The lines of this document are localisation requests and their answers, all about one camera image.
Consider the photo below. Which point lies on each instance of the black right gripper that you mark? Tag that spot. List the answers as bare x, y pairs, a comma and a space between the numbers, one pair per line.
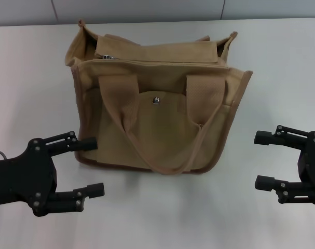
314, 166

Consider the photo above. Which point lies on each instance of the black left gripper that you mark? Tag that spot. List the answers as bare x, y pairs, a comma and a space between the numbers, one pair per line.
22, 179

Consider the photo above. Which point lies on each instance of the khaki canvas food bag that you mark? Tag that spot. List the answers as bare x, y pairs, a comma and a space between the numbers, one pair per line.
157, 135

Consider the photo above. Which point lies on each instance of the silver zipper pull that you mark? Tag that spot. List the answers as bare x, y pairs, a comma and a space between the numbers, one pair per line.
106, 56

